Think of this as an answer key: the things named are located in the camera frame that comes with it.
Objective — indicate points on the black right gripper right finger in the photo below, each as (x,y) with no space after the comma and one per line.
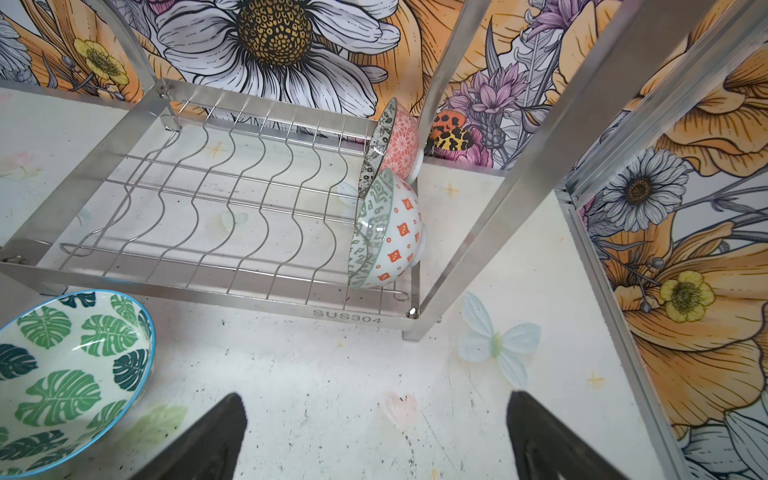
(545,448)

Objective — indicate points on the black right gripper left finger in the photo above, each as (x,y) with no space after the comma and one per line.
(209,449)

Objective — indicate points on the green geometric pattern bowl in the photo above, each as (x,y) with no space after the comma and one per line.
(389,236)

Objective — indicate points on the black white floral bowl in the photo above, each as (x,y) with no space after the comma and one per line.
(394,145)

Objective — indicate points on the stainless steel dish rack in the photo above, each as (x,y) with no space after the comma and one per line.
(216,198)

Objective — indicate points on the green leaf print bowl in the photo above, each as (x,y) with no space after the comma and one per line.
(71,368)

